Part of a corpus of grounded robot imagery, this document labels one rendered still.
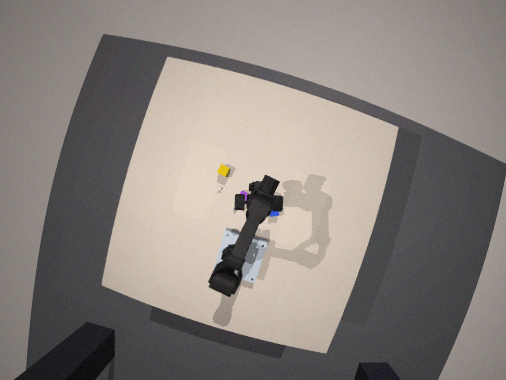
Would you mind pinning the yellow block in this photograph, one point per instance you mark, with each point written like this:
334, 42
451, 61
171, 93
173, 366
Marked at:
223, 170

